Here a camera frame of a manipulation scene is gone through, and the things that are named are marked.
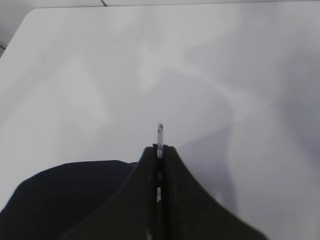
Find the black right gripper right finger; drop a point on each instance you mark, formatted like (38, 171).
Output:
(188, 210)

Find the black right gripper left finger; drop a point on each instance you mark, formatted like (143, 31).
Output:
(129, 214)

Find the navy white lunch bag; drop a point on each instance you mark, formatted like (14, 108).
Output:
(52, 201)

